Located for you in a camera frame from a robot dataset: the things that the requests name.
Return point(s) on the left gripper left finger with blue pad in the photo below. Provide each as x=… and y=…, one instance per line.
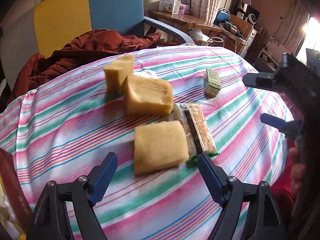
x=100, y=178

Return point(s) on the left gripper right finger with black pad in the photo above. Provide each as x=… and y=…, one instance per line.
x=215, y=179

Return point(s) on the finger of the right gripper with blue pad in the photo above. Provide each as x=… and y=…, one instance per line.
x=260, y=80
x=290, y=129

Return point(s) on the small green medicine box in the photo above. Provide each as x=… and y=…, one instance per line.
x=211, y=83

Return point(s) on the yellow sponge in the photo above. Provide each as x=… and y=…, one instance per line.
x=159, y=146
x=117, y=71
x=147, y=96

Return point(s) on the white plastic bag ball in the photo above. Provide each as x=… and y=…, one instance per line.
x=146, y=74

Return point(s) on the person right hand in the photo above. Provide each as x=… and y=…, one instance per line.
x=297, y=171

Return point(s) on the red clothing of person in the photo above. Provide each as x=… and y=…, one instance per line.
x=281, y=191

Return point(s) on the striped pink green bedspread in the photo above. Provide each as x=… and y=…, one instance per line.
x=64, y=128

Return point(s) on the gold metal tin box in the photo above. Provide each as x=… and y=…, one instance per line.
x=13, y=190

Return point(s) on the wooden desk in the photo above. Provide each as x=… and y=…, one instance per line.
x=185, y=21

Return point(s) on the white product box on desk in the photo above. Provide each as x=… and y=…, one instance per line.
x=172, y=6

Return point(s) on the dark red jacket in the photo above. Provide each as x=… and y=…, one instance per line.
x=84, y=49

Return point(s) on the grey yellow blue armchair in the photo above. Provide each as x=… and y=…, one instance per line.
x=52, y=24

